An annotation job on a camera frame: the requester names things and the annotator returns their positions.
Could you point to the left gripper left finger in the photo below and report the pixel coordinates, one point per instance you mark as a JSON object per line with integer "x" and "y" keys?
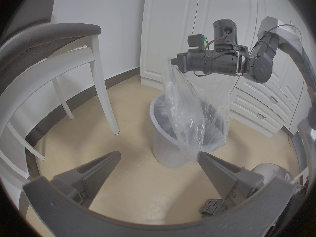
{"x": 93, "y": 174}

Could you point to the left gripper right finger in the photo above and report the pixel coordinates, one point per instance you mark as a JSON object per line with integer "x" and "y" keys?
{"x": 224, "y": 176}

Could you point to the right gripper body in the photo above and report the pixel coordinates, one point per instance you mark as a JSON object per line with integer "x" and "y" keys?
{"x": 207, "y": 64}

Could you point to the clear plastic bag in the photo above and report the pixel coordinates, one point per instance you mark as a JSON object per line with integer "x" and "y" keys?
{"x": 185, "y": 107}

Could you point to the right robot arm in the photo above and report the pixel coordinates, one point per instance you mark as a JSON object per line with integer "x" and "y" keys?
{"x": 261, "y": 65}

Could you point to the white trash bin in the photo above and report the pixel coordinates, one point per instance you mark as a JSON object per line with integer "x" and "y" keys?
{"x": 165, "y": 147}

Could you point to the white wardrobe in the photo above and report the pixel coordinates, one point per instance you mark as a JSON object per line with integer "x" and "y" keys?
{"x": 167, "y": 21}

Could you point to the grey white chair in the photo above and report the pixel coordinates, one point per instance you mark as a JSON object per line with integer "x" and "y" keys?
{"x": 74, "y": 31}

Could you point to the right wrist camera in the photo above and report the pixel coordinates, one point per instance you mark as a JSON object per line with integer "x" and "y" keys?
{"x": 196, "y": 40}

